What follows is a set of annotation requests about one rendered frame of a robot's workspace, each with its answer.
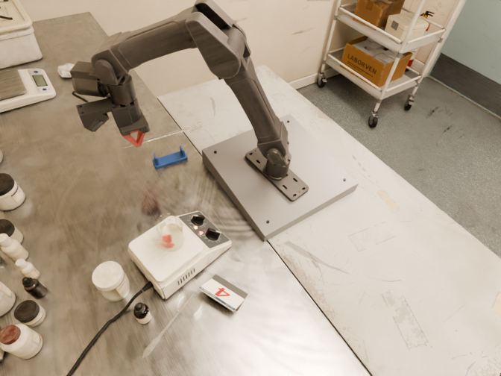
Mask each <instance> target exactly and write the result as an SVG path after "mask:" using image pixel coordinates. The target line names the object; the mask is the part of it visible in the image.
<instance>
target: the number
mask: <svg viewBox="0 0 501 376"><path fill-rule="evenodd" d="M202 287H203V288H204V289H206V290H207V291H209V292H211V293H212V294H213V295H215V296H217V297H218V298H220V299H221V300H222V301H224V302H226V303H228V304H229V305H230V306H232V307H234V308H235V307H236V306H237V305H238V304H239V303H240V302H241V301H242V299H241V298H240V297H238V296H236V295H234V294H233V293H232V292H230V291H228V290H227V289H225V288H224V287H222V286H220V285H219V284H217V283H216V282H214V281H212V280H211V281H209V282H208V283H206V284H205V285H204V286H202Z"/></svg>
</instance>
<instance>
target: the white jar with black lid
mask: <svg viewBox="0 0 501 376"><path fill-rule="evenodd" d="M24 200H25V194H24V192H23V191H22V189H21V188H20V187H19V185H18V184H17V182H15V180H14V179H13V178H12V177H11V176H10V175H9V174H6V173H0V210H12V209H15V208H17V207H18V206H19V205H21V204H22V202H23V201H24Z"/></svg>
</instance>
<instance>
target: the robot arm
mask: <svg viewBox="0 0 501 376"><path fill-rule="evenodd" d="M189 48H191V49H194V48H198V50H199V52H200V53H201V55H202V57H203V59H204V61H205V63H206V64H207V66H208V68H209V70H210V71H211V73H212V74H214V75H215V76H217V77H218V79H219V80H221V79H224V81H225V83H226V85H227V86H229V87H230V89H231V90H232V91H233V93H234V95H235V96H236V98H237V99H238V101H239V103H240V105H241V106H242V109H243V111H244V112H245V114H246V116H247V117H248V119H249V121H250V123H251V125H252V127H253V129H254V133H255V135H256V138H257V139H258V141H257V147H256V148H254V149H253V150H251V151H249V152H248V153H246V154H245V158H246V159H247V160H248V161H249V162H250V163H251V164H252V165H253V166H254V167H255V168H256V169H257V170H258V171H259V172H260V173H261V174H262V175H263V176H264V177H265V178H267V179H268V180H269V181H270V182H271V183H272V184H273V185H274V186H275V187H276V188H277V189H278V190H279V191H280V192H281V193H282V194H283V195H284V196H285V197H286V198H287V199H288V200H290V201H296V200H297V199H298V198H299V197H301V196H302V195H304V194H305V193H306V192H308V190H309V186H308V185H307V184H306V183H305V182H303V181H302V180H301V179H300V178H299V177H298V176H297V175H296V174H295V173H293V171H292V170H290V168H289V165H290V162H291V159H292V154H291V153H290V151H289V141H288V131H287V129H286V127H285V125H284V122H283V121H280V120H279V118H278V116H276V114H275V112H274V111H273V109H272V107H271V105H270V103H269V101H268V98H267V96H266V94H265V92H264V90H263V88H262V85H261V83H260V82H259V79H258V77H257V75H256V72H255V69H254V65H253V62H252V60H251V57H250V55H251V50H250V48H249V46H248V44H247V37H246V34H245V32H244V30H243V29H242V28H241V27H240V26H239V25H238V24H237V23H236V22H235V21H234V20H233V19H231V18H230V17H229V16H228V15H227V14H226V13H225V12H224V11H223V10H222V9H221V8H220V7H219V6H218V5H217V4H216V3H215V2H214V1H213V0H196V2H195V4H194V6H192V7H189V8H186V9H185V10H183V11H181V12H180V13H179V14H177V15H174V16H172V17H169V18H167V19H164V20H162V21H159V22H156V23H154V24H152V25H148V26H146V27H144V28H140V29H137V30H135V31H126V32H124V33H122V32H118V33H117V34H114V35H111V36H108V37H107V38H106V39H105V40H104V41H103V43H102V44H101V45H100V46H99V48H98V49H97V51H96V52H95V53H94V55H93V56H92V58H91V62H84V61H77V63H76V64H75V65H74V66H73V67H72V69H71V70H70V71H69V72H70V74H71V76H72V86H73V88H74V91H75V92H76V93H77V94H79V95H90V96H96V97H102V98H104V99H101V100H97V101H91V102H88V103H85V104H79V105H76V107H77V109H78V114H79V117H80V118H81V121H82V123H83V126H84V127H85V128H86V129H88V130H89V131H91V132H93V131H94V132H96V131H97V130H98V129H99V128H100V127H101V126H102V125H103V124H104V123H105V122H106V121H107V120H108V119H109V116H108V115H107V113H109V112H111V113H112V115H113V118H114V119H115V122H116V125H117V127H118V129H119V131H120V133H121V135H122V136H123V137H124V138H125V139H126V140H128V141H129V142H131V143H132V144H133V145H134V146H135V147H140V146H141V145H142V141H143V139H144V136H145V134H146V133H147V132H149V131H150V128H149V125H148V122H147V120H146V118H145V116H144V114H143V113H142V111H141V109H140V107H139V102H138V99H137V97H136V91H135V88H134V85H133V79H132V76H131V75H130V74H128V73H129V71H130V69H134V68H136V67H138V66H140V65H141V64H142V63H145V62H148V61H149V60H153V59H156V58H158V57H162V56H165V55H167V54H171V53H175V52H177V51H182V50H185V49H189ZM108 94H109V95H108ZM105 97H107V98H105ZM135 132H138V134H137V140H135V139H134V138H133V137H132V136H131V134H132V133H135Z"/></svg>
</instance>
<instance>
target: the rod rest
mask: <svg viewBox="0 0 501 376"><path fill-rule="evenodd" d="M187 159H188V157H187V155H186V153H185V151H184V150H183V148H182V146H181V145H180V151H179V152H176V153H173V154H169V155H166V156H163V157H159V158H157V156H156V154H155V153H154V159H153V160H152V161H153V164H154V166H155V169H159V168H162V167H165V166H169V165H171V164H174V163H178V162H181V161H184V160H187Z"/></svg>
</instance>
